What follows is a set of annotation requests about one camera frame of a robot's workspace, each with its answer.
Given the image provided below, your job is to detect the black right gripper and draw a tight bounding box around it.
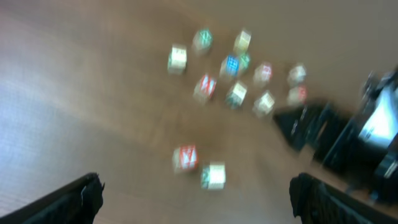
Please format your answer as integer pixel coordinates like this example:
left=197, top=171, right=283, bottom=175
left=272, top=104, right=397, bottom=199

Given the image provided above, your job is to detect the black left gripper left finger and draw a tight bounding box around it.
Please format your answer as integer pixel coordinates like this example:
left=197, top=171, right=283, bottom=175
left=1, top=172, right=104, bottom=224

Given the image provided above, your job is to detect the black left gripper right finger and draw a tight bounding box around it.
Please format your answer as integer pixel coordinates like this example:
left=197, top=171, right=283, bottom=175
left=289, top=173, right=397, bottom=224

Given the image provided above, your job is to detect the plain Z wooden block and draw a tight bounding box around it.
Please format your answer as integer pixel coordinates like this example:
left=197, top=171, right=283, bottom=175
left=201, top=162, right=226, bottom=190

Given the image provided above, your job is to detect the red letter Y block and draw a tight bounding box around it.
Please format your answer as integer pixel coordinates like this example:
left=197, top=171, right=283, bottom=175
left=193, top=74, right=217, bottom=104

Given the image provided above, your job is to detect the red letter A block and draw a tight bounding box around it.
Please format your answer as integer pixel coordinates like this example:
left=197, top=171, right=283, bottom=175
left=172, top=145, right=198, bottom=172

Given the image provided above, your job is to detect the red letter M block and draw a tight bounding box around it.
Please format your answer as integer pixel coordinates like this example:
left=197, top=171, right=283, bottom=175
left=287, top=85, right=307, bottom=105

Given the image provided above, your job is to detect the hammer picture wooden block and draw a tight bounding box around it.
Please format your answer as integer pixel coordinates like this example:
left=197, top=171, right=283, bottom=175
left=252, top=90, right=275, bottom=118

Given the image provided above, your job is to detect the blue side wooden block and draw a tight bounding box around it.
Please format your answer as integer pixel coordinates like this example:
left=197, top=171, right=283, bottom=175
left=287, top=63, right=307, bottom=87

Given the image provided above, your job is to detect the red number 9 block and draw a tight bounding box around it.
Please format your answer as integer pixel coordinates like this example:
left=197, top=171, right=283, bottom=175
left=253, top=62, right=272, bottom=86

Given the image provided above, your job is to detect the green J side block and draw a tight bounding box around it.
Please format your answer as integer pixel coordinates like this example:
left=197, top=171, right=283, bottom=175
left=226, top=81, right=248, bottom=109

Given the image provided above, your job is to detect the blue letter H block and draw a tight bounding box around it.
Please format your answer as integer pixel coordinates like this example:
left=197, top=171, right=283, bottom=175
left=220, top=55, right=239, bottom=78

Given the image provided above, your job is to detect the yellow wooden block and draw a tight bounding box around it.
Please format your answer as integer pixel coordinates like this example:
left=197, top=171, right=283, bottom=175
left=233, top=29, right=251, bottom=55

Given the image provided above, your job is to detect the green letter Z block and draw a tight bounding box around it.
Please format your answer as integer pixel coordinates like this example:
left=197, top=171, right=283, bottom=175
left=192, top=29, right=213, bottom=55

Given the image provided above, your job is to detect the plain pale wooden block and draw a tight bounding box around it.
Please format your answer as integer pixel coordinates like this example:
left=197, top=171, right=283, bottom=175
left=167, top=44, right=187, bottom=75

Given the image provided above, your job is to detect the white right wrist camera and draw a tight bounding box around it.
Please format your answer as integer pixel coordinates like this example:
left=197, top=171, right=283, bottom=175
left=358, top=70, right=397, bottom=149

